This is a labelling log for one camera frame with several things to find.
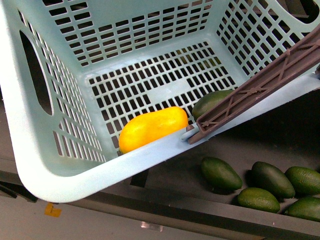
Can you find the yellow mango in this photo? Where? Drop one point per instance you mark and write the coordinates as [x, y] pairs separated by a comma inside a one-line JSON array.
[[151, 126]]

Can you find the light blue plastic basket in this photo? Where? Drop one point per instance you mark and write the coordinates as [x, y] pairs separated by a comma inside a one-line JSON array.
[[74, 72]]

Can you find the brown basket handle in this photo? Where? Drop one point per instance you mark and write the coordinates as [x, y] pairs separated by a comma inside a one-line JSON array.
[[295, 61]]

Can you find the dark green avocado left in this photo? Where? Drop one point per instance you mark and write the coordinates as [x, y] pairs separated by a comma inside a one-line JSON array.
[[220, 174]]

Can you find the dark green avocado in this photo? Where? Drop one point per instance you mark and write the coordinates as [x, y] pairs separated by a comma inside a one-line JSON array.
[[220, 174], [272, 179]]

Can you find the dark green avocado middle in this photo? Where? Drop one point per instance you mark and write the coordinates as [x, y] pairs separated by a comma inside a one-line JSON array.
[[272, 179]]

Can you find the green avocado front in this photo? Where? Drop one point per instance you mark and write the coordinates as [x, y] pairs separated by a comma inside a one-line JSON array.
[[258, 199]]

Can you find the black display bin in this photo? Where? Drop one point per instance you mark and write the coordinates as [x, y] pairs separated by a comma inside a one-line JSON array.
[[175, 194]]

